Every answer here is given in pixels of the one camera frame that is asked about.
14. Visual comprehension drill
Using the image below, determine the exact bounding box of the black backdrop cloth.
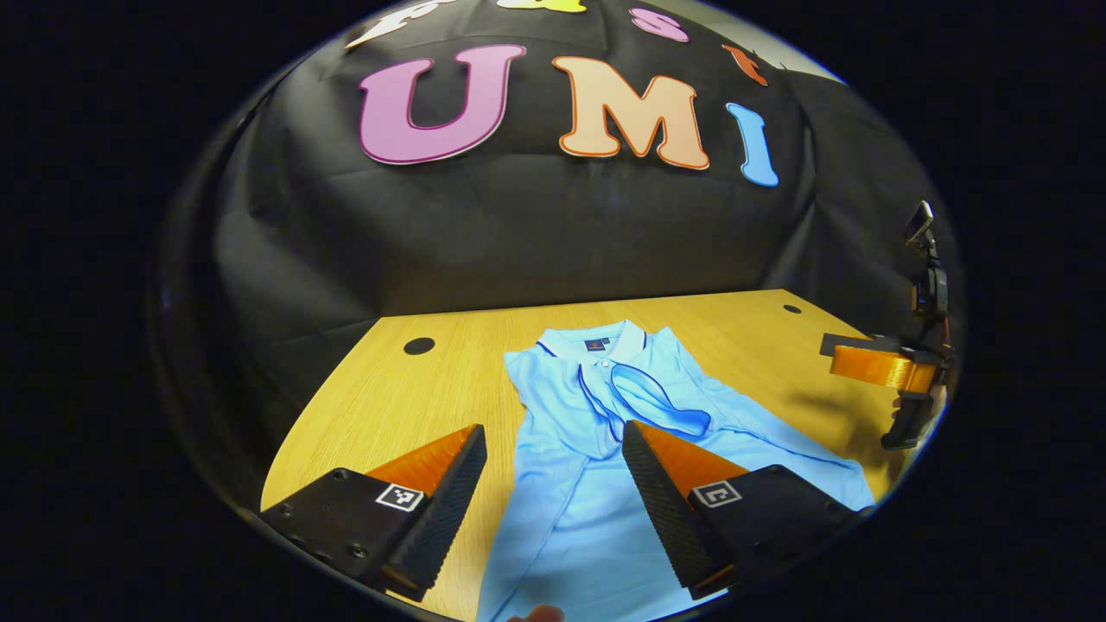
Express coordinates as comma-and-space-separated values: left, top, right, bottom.
151, 0, 960, 511

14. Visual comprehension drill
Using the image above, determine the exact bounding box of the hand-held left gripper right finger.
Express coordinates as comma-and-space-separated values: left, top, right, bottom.
622, 421, 869, 601

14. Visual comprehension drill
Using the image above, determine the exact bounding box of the light blue T-shirt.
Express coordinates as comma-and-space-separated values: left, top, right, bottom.
475, 320, 878, 622

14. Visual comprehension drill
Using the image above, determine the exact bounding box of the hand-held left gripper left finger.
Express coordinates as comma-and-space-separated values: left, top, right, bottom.
259, 423, 487, 603

